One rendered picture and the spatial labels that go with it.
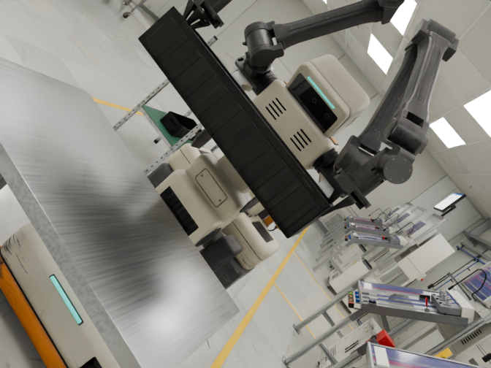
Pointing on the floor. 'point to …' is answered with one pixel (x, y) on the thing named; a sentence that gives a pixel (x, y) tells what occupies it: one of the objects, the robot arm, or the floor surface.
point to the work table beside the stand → (105, 223)
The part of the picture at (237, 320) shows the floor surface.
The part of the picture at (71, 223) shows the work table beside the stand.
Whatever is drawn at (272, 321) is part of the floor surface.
